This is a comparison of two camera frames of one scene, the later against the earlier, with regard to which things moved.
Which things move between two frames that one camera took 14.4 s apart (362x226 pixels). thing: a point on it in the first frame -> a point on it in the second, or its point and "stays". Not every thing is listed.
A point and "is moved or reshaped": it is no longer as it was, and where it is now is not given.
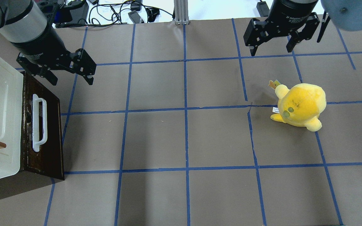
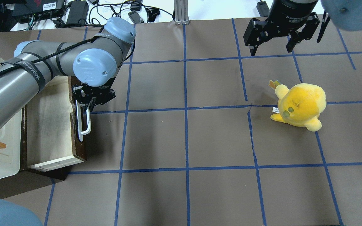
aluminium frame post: [181, 12] stays
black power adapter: [134, 17] stays
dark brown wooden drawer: [48, 161] is moved or reshaped
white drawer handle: [36, 143] -> [81, 134]
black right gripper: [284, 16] stays
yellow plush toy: [300, 106] stays
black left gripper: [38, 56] -> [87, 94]
